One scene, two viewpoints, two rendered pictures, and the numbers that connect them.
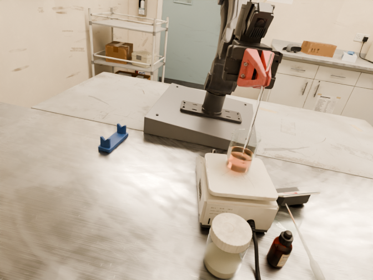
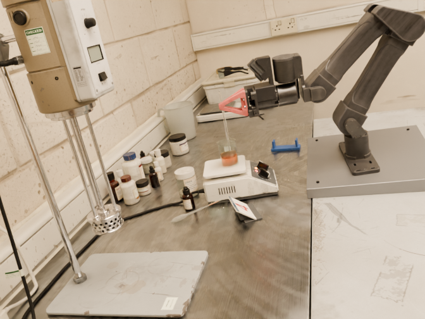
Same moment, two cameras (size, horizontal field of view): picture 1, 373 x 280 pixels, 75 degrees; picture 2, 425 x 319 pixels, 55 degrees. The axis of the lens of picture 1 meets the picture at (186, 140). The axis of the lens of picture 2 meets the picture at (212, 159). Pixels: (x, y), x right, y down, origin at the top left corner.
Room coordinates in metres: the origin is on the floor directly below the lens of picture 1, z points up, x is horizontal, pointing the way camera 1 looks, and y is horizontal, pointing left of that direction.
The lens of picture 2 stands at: (0.54, -1.16, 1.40)
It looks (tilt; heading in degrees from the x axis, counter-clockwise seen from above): 20 degrees down; 101
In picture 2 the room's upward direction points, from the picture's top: 12 degrees counter-clockwise
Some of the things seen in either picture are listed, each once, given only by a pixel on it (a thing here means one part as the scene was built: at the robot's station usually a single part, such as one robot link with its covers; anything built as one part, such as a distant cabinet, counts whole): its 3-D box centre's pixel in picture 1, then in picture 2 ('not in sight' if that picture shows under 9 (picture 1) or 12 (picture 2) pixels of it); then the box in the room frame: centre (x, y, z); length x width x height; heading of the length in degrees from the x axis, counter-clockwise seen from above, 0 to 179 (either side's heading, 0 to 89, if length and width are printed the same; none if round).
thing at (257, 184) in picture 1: (237, 174); (224, 166); (0.37, -0.10, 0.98); 0.12 x 0.12 x 0.01; 5
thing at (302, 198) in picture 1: (290, 191); (244, 207); (0.42, -0.24, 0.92); 0.09 x 0.06 x 0.04; 109
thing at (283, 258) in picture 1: (282, 246); (187, 197); (0.27, -0.18, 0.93); 0.03 x 0.03 x 0.07
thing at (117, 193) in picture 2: not in sight; (113, 187); (0.01, -0.06, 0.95); 0.04 x 0.04 x 0.10
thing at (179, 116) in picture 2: not in sight; (178, 121); (0.11, 0.51, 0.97); 0.18 x 0.13 x 0.15; 166
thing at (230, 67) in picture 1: (248, 63); (262, 98); (0.51, -0.10, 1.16); 0.10 x 0.07 x 0.07; 96
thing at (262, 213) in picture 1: (230, 183); (236, 178); (0.40, -0.10, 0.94); 0.22 x 0.13 x 0.08; 5
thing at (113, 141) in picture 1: (114, 136); (285, 144); (0.55, 0.19, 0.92); 0.10 x 0.03 x 0.04; 168
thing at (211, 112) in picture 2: not in sight; (224, 110); (0.28, 0.79, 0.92); 0.26 x 0.19 x 0.05; 174
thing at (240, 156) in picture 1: (242, 150); (228, 152); (0.39, -0.11, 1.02); 0.06 x 0.05 x 0.08; 129
